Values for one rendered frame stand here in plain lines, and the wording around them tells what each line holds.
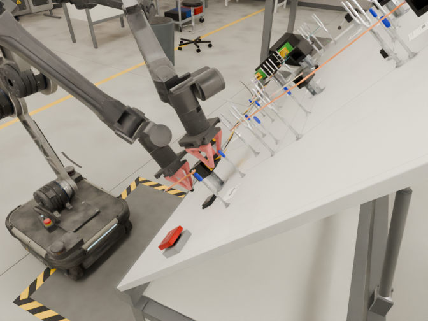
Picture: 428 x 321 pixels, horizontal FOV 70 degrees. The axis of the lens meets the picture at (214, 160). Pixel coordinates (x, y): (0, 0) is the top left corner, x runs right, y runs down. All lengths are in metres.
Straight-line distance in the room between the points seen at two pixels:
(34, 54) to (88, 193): 1.50
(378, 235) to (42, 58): 0.92
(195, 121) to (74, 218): 1.45
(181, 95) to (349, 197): 0.42
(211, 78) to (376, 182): 0.44
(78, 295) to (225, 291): 1.20
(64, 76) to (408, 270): 2.08
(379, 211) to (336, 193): 0.63
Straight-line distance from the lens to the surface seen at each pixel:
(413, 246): 2.42
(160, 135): 0.77
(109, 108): 0.81
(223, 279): 0.99
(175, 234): 0.68
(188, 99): 0.67
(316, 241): 1.13
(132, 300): 0.95
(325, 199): 0.40
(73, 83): 0.80
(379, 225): 0.97
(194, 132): 0.70
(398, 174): 0.35
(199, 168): 0.78
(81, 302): 1.99
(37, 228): 2.09
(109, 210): 2.03
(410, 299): 2.16
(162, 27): 4.28
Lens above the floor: 1.66
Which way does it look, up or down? 38 degrees down
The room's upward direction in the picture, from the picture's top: straight up
